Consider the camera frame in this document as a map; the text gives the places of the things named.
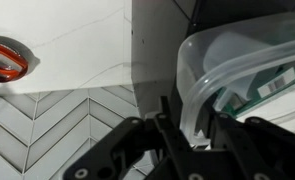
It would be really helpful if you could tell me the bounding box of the green labelled packet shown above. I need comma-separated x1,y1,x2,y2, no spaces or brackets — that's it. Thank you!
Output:
216,63,295,118

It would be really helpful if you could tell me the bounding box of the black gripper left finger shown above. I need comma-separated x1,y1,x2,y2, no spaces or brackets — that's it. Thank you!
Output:
62,95,202,180

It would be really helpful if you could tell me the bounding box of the clear plastic bowl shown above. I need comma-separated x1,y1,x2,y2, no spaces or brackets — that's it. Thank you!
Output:
176,12,295,148

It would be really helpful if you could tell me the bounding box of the red glass dish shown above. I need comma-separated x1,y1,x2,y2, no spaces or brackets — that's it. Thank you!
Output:
0,35,30,84

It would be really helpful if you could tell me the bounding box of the white round plate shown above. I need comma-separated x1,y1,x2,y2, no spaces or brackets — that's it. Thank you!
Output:
236,93,295,136

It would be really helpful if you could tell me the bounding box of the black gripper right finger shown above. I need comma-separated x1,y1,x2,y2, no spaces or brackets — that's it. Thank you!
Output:
207,112,295,180

